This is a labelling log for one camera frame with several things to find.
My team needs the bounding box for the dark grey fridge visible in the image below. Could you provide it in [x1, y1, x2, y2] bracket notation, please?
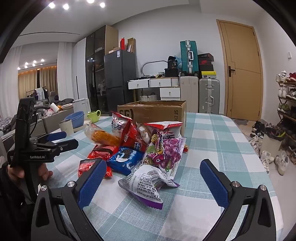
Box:
[104, 50, 137, 112]

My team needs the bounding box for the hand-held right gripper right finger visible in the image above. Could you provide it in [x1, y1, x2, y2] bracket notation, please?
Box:
[199, 159, 277, 241]

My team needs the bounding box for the pile of dark shoes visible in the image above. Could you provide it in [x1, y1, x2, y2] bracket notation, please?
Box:
[250, 120, 286, 149]

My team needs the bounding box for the teal checked tablecloth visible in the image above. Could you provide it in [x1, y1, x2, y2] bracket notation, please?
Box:
[50, 112, 275, 241]

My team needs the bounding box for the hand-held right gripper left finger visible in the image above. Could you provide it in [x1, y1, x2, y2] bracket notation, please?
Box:
[30, 158, 107, 241]

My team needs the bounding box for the silver suitcase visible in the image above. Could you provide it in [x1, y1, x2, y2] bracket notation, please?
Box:
[198, 78, 221, 115]

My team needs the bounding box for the blue plastic bowl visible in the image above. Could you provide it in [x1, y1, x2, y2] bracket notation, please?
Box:
[64, 111, 85, 132]

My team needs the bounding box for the wooden door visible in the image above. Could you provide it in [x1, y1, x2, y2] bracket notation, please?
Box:
[216, 19, 264, 121]

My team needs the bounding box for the brown cardboard box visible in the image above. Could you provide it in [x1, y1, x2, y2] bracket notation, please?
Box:
[117, 100, 187, 137]

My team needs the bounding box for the tall dark glass cabinet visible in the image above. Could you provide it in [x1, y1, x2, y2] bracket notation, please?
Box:
[85, 25, 119, 114]

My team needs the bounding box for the beige suitcase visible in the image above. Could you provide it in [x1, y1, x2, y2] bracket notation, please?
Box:
[180, 76, 199, 113]

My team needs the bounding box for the white desk with drawers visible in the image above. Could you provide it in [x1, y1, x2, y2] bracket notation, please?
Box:
[128, 77, 181, 101]

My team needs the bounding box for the red black snack packet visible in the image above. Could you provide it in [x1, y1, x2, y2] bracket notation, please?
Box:
[87, 144, 119, 163]
[78, 159, 113, 179]

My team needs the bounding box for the purple candy bag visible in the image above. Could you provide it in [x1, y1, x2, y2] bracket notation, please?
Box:
[142, 130, 187, 189]

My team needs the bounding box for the white appliance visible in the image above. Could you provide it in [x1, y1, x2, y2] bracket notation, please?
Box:
[73, 98, 91, 114]

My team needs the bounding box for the white curtain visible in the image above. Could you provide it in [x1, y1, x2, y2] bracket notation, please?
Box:
[56, 42, 77, 103]

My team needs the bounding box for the blue cookie packet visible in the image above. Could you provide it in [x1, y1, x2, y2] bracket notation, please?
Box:
[106, 146, 145, 176]

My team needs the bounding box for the person's left hand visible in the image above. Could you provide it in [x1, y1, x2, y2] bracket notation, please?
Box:
[7, 162, 53, 184]

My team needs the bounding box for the clothes rack with clothes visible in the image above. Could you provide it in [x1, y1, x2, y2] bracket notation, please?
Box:
[26, 87, 49, 100]

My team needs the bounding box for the metal hoop frame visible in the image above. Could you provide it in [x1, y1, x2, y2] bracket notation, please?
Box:
[141, 60, 168, 77]

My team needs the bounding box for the person's left forearm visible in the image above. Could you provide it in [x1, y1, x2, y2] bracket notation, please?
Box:
[0, 162, 38, 241]

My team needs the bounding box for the white sneaker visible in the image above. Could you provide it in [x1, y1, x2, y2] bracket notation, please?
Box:
[274, 151, 290, 176]
[260, 151, 275, 174]

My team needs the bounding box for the flat cardboard box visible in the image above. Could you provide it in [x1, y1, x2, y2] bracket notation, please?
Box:
[127, 37, 137, 53]

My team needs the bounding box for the white patterned snack packet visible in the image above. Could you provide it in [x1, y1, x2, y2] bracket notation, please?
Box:
[118, 164, 168, 210]

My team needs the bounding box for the large white red snack packet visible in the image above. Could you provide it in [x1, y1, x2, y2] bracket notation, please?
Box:
[143, 122, 184, 149]

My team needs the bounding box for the white red blue-print snack packet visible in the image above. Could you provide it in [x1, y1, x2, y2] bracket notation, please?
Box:
[110, 111, 134, 139]

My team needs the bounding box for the shoe rack with shoes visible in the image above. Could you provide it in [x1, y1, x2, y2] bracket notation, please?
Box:
[276, 71, 296, 163]

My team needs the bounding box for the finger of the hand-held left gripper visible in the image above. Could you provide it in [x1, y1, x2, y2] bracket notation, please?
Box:
[32, 131, 68, 144]
[49, 139, 79, 152]

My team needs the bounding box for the beige shallow bowl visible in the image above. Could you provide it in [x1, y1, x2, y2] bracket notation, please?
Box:
[73, 118, 92, 133]

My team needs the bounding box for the small clear snack packet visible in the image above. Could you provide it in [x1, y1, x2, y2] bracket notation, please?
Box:
[137, 124, 152, 145]

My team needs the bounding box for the green watering can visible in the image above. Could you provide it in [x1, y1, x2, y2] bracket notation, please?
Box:
[87, 110, 102, 123]

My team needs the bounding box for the black bag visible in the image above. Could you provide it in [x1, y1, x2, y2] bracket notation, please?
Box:
[164, 56, 180, 77]

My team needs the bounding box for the teal suitcase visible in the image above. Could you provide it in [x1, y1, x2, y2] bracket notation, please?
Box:
[180, 40, 199, 76]

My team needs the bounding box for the woven laundry basket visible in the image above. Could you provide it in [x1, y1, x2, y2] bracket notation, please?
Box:
[139, 94, 160, 102]

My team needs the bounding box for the metal shoe rack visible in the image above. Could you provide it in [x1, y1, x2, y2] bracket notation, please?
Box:
[276, 72, 296, 164]

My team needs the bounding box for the beige cup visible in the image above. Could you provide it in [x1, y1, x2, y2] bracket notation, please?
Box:
[59, 119, 75, 136]

